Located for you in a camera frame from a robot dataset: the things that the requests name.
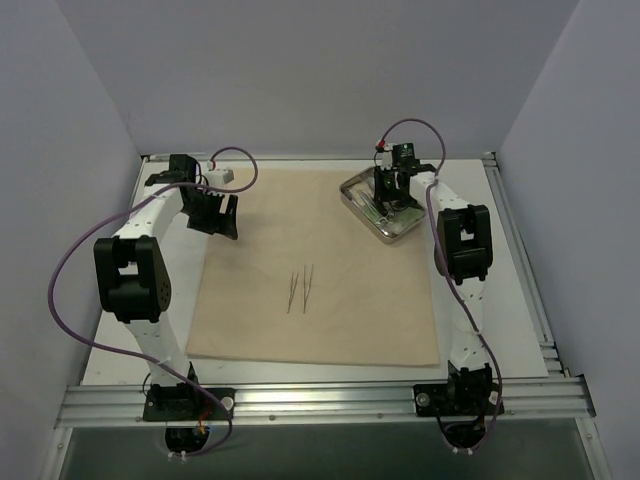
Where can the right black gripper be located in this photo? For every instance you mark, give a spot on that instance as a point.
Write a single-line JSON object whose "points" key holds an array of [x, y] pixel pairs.
{"points": [[391, 181]]}

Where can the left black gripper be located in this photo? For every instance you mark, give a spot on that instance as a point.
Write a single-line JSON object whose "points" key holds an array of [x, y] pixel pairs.
{"points": [[206, 211]]}

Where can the metal instrument tray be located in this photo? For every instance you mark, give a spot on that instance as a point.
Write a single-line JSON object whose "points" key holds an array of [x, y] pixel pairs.
{"points": [[401, 221]]}

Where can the long straight metal forceps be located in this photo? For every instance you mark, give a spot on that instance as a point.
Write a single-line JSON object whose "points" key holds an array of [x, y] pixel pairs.
{"points": [[308, 272]]}

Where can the curved metal tweezers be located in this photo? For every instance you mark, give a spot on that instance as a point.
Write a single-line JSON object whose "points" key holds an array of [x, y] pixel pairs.
{"points": [[292, 290]]}

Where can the beige surgical wrap cloth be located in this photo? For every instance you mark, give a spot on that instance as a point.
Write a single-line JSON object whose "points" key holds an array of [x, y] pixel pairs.
{"points": [[370, 303]]}

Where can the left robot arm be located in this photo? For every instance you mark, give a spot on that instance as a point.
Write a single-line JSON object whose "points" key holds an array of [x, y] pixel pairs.
{"points": [[133, 280]]}

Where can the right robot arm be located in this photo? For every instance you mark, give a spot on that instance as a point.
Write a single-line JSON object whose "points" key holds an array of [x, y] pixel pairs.
{"points": [[463, 255]]}

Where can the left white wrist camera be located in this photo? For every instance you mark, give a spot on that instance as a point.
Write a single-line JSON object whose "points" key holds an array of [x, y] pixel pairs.
{"points": [[219, 177]]}

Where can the aluminium right side rail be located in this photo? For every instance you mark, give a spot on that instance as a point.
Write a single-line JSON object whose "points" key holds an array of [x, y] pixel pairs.
{"points": [[524, 271]]}

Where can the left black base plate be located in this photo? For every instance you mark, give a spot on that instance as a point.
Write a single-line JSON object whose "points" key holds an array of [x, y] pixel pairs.
{"points": [[182, 403]]}

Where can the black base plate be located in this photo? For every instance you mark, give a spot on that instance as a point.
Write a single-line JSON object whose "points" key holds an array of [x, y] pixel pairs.
{"points": [[448, 400], [182, 403]]}

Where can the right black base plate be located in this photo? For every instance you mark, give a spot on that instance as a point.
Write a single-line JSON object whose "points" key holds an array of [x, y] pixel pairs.
{"points": [[448, 400]]}

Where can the aluminium front rail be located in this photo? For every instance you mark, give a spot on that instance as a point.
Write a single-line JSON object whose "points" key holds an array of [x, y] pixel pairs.
{"points": [[321, 404]]}

